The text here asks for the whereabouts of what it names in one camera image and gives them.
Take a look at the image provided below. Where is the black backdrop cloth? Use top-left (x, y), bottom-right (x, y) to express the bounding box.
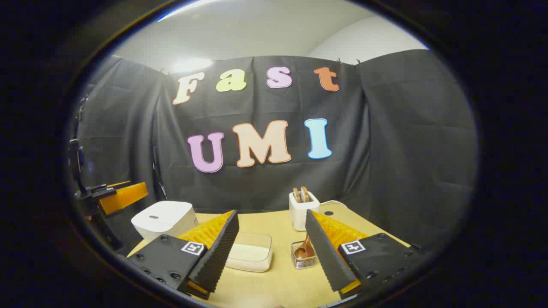
top-left (71, 49), bottom-right (479, 257)

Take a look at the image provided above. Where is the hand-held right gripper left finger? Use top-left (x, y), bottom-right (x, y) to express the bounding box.
top-left (127, 210), bottom-right (240, 300)

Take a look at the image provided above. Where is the clear box of rice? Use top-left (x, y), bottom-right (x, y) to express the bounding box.
top-left (225, 232), bottom-right (273, 272)

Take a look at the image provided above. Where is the white rice cooker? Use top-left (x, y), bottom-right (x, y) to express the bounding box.
top-left (131, 201), bottom-right (199, 241)

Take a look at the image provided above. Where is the clear chopstick holder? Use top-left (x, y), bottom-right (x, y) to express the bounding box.
top-left (291, 241), bottom-right (317, 269)

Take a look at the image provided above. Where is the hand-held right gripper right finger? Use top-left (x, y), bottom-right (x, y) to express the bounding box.
top-left (305, 209), bottom-right (422, 300)

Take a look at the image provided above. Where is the brown wooden spoon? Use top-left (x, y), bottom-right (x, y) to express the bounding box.
top-left (295, 233), bottom-right (315, 260)

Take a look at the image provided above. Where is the white toaster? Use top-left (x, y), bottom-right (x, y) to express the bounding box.
top-left (289, 191), bottom-right (321, 232)

